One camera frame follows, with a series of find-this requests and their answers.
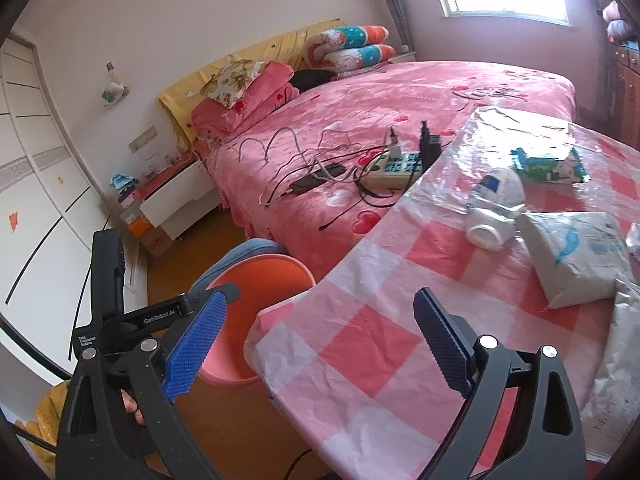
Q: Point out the grey plastic pouch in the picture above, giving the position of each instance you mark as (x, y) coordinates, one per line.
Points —
(625, 360)

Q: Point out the black charger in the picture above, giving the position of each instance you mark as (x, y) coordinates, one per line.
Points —
(430, 145)

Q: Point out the yellow headboard cover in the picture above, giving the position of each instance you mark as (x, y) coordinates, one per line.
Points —
(200, 80)

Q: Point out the white wardrobe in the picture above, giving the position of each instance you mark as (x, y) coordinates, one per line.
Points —
(40, 185)

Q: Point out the grey checked curtain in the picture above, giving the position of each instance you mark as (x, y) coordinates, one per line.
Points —
(397, 5)

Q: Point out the person's left hand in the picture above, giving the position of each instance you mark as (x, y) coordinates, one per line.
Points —
(132, 405)

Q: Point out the orange box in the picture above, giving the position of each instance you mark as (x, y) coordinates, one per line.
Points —
(137, 227)

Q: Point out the orange plastic bucket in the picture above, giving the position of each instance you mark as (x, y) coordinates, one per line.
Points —
(260, 300)

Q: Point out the bed with pink bedspread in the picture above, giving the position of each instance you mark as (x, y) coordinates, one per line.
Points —
(400, 95)

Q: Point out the black cloth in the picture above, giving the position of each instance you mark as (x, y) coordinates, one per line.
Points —
(312, 79)

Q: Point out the white nightstand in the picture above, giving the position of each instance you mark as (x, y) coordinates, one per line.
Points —
(175, 200)

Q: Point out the beige power strip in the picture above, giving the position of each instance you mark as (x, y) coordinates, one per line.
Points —
(395, 167)

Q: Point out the green wet wipes packet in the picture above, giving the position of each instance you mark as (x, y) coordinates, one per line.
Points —
(540, 165)

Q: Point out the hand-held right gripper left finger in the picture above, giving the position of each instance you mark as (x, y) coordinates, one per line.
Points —
(195, 345)

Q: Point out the white plastic package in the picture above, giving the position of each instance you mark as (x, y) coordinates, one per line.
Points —
(570, 255)

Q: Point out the hanging wall bag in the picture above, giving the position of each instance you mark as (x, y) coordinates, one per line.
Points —
(114, 90)

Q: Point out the wall socket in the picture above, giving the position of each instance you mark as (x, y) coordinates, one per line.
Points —
(142, 141)

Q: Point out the yellow garment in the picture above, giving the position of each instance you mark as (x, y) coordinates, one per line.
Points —
(45, 425)

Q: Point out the white yogurt bottle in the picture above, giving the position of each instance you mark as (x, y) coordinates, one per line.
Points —
(495, 195)

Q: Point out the small blue item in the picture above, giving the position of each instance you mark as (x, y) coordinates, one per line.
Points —
(122, 181)

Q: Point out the black phone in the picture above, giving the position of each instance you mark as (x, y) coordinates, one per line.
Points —
(315, 180)

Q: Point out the white charger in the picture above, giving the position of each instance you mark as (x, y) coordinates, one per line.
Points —
(394, 145)

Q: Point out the pink checked tablecloth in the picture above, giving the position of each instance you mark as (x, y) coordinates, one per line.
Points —
(370, 320)

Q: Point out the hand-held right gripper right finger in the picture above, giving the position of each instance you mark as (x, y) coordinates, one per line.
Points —
(445, 345)

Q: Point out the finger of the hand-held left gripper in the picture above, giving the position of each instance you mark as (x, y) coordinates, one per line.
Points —
(229, 291)

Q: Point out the floral pillow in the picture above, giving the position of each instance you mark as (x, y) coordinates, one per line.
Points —
(232, 77)

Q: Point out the wooden cabinet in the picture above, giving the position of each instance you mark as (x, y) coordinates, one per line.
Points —
(627, 90)

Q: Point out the colourful rolled quilt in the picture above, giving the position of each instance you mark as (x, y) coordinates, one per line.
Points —
(350, 47)

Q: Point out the pink folded blanket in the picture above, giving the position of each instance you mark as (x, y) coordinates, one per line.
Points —
(260, 95)

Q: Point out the stack of folded blankets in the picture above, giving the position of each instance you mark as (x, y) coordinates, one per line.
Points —
(620, 22)

